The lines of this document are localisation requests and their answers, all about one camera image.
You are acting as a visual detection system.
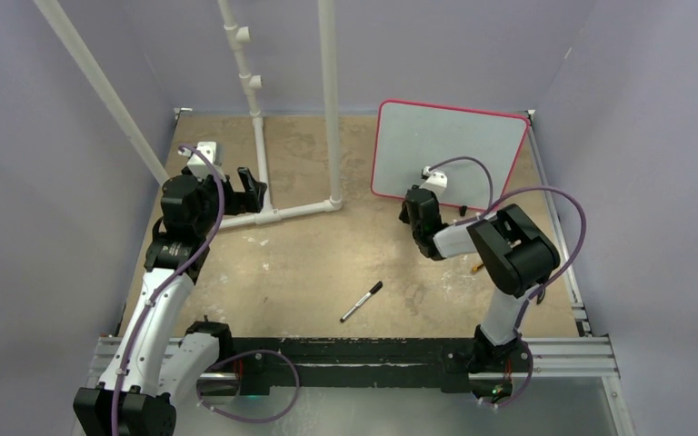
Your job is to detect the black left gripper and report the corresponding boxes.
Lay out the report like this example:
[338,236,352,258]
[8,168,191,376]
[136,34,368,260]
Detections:
[194,167,264,235]

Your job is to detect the whiteboard with pink frame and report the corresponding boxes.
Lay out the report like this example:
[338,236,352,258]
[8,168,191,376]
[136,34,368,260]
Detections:
[370,99,530,210]

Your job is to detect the black silver marker pen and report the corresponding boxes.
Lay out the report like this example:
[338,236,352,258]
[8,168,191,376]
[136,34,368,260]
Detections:
[339,281,384,323]

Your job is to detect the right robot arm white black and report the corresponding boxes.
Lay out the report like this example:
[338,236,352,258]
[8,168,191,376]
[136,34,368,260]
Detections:
[399,185,560,372]

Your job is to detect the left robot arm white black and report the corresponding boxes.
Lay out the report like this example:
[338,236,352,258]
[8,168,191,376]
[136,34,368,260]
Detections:
[73,167,267,435]

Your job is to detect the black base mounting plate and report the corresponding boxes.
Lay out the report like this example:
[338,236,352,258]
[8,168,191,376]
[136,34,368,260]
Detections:
[223,337,532,396]

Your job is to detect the white PVC pipe frame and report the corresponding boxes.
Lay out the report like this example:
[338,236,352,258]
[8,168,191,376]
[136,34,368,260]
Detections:
[35,0,344,230]

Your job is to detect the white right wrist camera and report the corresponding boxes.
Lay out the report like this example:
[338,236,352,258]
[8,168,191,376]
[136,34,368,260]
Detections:
[420,166,448,197]

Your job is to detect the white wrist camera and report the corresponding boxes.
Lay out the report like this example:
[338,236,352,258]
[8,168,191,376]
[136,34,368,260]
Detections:
[178,141,225,180]
[420,166,448,197]

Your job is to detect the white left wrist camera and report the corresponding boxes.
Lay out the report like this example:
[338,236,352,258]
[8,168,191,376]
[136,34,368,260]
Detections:
[178,141,225,180]

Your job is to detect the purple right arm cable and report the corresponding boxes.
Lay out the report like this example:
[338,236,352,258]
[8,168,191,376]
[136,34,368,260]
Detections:
[427,156,589,338]

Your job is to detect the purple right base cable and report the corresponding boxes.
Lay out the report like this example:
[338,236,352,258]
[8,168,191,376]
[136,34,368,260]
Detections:
[475,342,534,411]

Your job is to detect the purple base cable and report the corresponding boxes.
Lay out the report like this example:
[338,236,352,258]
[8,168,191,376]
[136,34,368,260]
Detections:
[195,350,301,425]
[475,342,534,411]

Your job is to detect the aluminium extrusion rail frame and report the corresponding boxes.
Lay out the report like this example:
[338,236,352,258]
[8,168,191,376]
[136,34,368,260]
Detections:
[73,142,619,435]

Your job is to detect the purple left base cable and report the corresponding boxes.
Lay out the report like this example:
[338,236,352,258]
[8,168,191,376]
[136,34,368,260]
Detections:
[195,350,301,425]

